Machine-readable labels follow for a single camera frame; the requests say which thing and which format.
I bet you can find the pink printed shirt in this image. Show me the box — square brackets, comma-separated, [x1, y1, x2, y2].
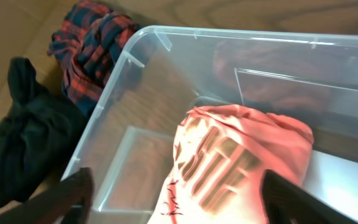
[150, 105, 314, 224]

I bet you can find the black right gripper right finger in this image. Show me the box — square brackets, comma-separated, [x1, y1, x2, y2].
[261, 170, 356, 224]

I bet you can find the black bundled garment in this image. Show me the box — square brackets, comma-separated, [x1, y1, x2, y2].
[0, 57, 87, 208]

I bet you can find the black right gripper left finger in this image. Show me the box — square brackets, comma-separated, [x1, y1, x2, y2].
[0, 167, 94, 224]

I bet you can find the clear plastic storage bin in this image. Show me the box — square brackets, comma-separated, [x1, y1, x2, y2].
[65, 26, 358, 223]

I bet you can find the red navy plaid shirt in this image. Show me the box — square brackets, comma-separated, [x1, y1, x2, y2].
[47, 1, 140, 116]

